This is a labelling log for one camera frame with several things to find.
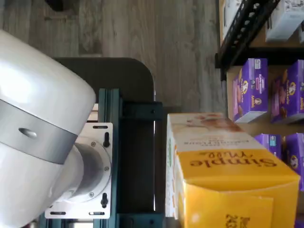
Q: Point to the white yellow almond bar box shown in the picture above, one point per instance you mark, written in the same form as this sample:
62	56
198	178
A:
225	166

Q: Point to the black round floor object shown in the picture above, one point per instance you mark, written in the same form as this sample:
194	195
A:
57	4

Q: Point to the black mounting frame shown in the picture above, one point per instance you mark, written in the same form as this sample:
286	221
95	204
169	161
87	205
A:
107	76

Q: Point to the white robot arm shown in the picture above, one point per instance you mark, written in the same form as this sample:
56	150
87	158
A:
35	83

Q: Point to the purple Annie's snack box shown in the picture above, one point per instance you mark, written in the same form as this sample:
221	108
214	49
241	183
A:
299	224
287	95
251	90
269	145
295	152

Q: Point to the white printed small box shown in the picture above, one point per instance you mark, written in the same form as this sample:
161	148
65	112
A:
285	28
231	12
292	6

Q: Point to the teal aluminium extrusion frame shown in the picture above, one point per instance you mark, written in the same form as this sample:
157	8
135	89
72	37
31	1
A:
111	107

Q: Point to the black metal shelf rack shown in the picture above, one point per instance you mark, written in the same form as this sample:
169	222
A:
222	23
229	99

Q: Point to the silver aluminium mounting plate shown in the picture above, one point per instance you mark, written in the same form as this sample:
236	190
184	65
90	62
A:
97	135

